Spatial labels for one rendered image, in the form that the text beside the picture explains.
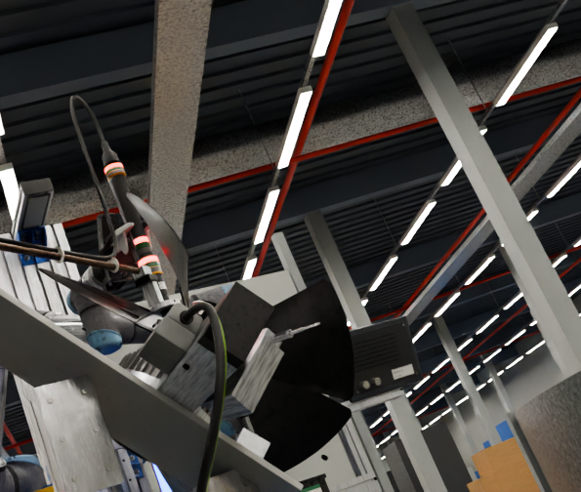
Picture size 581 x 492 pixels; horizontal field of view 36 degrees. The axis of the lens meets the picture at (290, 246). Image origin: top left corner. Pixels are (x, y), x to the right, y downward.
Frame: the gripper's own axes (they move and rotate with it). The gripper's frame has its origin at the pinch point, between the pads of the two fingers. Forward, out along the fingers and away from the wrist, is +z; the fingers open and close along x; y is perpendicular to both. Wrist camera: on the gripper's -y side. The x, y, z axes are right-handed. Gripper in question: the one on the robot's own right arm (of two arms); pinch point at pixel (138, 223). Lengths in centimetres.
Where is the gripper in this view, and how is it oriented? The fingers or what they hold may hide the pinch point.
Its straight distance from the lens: 198.3
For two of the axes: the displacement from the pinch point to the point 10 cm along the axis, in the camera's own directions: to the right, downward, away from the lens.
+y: 3.8, 8.7, -3.2
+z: 5.5, -4.9, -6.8
